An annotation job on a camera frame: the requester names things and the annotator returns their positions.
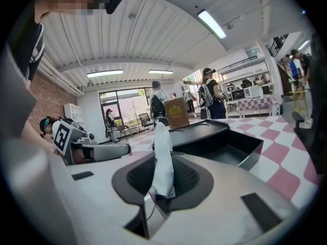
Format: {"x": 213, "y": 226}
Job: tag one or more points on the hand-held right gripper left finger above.
{"x": 102, "y": 187}

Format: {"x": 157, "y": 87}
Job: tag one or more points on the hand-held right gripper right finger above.
{"x": 230, "y": 200}

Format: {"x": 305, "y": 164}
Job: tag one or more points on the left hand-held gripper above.
{"x": 64, "y": 136}

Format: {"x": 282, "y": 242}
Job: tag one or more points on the white cloth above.
{"x": 162, "y": 149}

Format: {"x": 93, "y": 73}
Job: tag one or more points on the black drawer box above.
{"x": 204, "y": 134}

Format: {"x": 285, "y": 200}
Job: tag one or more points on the brown book-shaped box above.
{"x": 176, "y": 112}

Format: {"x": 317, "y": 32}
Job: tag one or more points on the brown chair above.
{"x": 124, "y": 130}

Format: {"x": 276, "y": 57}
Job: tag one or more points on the coat rack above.
{"x": 134, "y": 113}

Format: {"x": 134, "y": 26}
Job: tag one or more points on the black mesh chair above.
{"x": 145, "y": 120}

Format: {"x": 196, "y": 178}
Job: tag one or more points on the white cube shelf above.
{"x": 74, "y": 112}

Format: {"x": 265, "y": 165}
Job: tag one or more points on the long ceiling light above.
{"x": 212, "y": 24}
{"x": 160, "y": 72}
{"x": 104, "y": 73}

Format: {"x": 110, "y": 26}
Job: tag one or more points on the black microwave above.
{"x": 237, "y": 95}

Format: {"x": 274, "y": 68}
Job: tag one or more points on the white microwave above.
{"x": 253, "y": 92}

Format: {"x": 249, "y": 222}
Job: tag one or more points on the white shelf unit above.
{"x": 242, "y": 76}

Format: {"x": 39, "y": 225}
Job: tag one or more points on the person's black shirt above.
{"x": 33, "y": 52}

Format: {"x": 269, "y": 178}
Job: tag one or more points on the yellow round table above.
{"x": 299, "y": 93}

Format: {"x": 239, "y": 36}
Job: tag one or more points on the black railing staircase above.
{"x": 277, "y": 45}

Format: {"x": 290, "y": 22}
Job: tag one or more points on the black frame glass door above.
{"x": 122, "y": 103}

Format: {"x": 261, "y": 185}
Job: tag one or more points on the black head camera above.
{"x": 115, "y": 1}

